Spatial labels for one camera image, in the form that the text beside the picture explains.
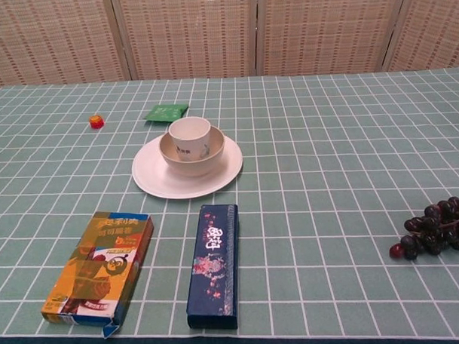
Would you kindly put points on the dark blue long box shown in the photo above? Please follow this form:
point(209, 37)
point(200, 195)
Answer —
point(214, 267)

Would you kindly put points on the white round plate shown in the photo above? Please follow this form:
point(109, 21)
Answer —
point(154, 182)

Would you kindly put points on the orange snack box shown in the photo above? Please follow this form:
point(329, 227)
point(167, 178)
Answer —
point(101, 267)

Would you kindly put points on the bamboo folding screen panel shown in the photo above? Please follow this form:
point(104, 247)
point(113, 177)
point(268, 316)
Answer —
point(432, 25)
point(55, 38)
point(187, 34)
point(330, 29)

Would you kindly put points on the red orange bottle cap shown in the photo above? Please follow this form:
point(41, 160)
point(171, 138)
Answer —
point(96, 122)

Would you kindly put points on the dark purple grape bunch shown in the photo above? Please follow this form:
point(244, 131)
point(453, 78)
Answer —
point(439, 229)

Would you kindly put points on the beige bowl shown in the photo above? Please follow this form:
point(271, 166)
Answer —
point(193, 167)

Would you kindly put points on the white paper cup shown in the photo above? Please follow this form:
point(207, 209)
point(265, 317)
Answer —
point(188, 137)

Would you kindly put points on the green grid tablecloth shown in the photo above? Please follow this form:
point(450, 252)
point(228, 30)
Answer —
point(327, 157)

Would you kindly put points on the green snack packet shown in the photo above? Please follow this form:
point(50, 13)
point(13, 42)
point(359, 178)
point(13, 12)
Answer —
point(166, 114)

